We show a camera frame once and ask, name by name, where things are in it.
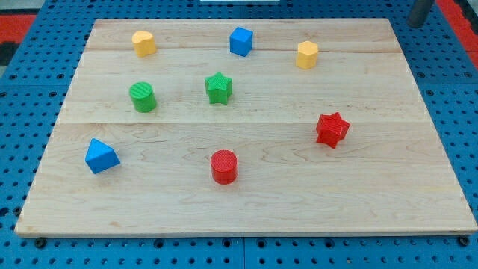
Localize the red cylinder block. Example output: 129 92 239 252
210 149 238 185

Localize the blue triangle block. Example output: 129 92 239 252
84 138 120 174

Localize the green star block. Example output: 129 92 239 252
205 72 232 105

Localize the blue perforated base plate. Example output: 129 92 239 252
1 1 477 268

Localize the green cylinder block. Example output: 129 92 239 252
129 81 157 113

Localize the red star block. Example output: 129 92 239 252
316 112 350 149

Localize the wooden board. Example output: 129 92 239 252
15 19 477 238

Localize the yellow heart block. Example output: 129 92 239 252
131 31 157 58

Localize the blue cube block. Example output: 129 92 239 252
229 27 253 57

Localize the yellow hexagon block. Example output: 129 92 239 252
296 41 319 69

